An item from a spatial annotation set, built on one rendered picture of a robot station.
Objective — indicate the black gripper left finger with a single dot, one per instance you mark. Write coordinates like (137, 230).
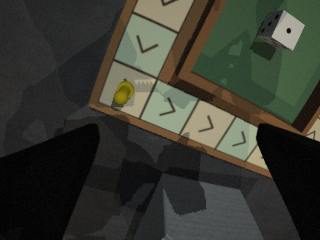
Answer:
(40, 186)

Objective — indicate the grey die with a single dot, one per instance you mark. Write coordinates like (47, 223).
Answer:
(281, 30)

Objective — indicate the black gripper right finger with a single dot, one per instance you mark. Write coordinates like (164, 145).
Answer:
(294, 163)

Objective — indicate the yellow pawn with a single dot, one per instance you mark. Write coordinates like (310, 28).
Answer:
(124, 91)

